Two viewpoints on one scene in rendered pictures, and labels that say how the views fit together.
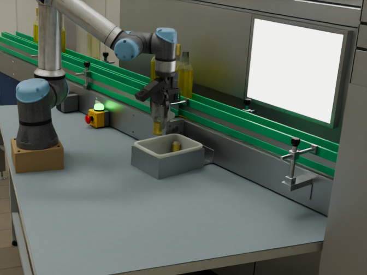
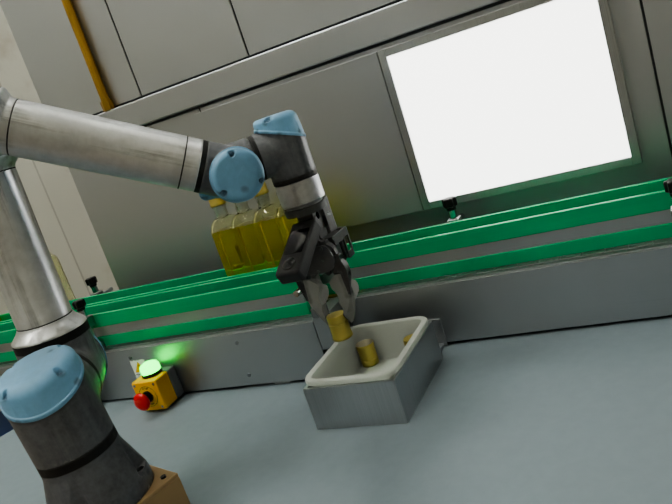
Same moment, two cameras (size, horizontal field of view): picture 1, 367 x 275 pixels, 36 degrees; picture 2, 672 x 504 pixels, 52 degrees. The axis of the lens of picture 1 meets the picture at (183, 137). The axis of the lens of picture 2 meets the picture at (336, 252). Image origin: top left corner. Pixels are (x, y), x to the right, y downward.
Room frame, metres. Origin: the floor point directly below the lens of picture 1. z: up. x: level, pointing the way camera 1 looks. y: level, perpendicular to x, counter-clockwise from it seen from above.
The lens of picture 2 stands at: (0.90, 0.45, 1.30)
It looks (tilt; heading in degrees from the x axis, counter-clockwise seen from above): 13 degrees down; 340
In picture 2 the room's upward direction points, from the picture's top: 18 degrees counter-clockwise
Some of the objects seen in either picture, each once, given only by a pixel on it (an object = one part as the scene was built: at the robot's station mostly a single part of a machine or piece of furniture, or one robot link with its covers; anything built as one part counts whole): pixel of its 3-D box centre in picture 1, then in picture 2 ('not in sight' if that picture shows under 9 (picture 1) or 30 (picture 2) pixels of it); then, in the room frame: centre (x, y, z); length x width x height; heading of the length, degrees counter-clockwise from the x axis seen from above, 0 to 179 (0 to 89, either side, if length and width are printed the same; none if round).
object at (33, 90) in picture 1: (34, 99); (53, 401); (1.94, 0.55, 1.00); 0.13 x 0.12 x 0.14; 170
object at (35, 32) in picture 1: (39, 32); not in sight; (3.25, 0.87, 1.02); 0.06 x 0.06 x 0.28; 41
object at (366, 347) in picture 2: (176, 148); (367, 353); (2.07, 0.03, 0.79); 0.04 x 0.04 x 0.04
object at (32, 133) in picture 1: (36, 130); (89, 472); (1.93, 0.54, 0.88); 0.15 x 0.15 x 0.10
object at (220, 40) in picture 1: (246, 56); (394, 134); (2.20, -0.23, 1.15); 0.90 x 0.03 x 0.34; 41
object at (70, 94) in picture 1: (66, 102); not in sight; (2.62, 0.58, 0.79); 0.08 x 0.08 x 0.08; 41
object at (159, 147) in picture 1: (167, 154); (375, 368); (1.98, 0.06, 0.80); 0.22 x 0.17 x 0.09; 131
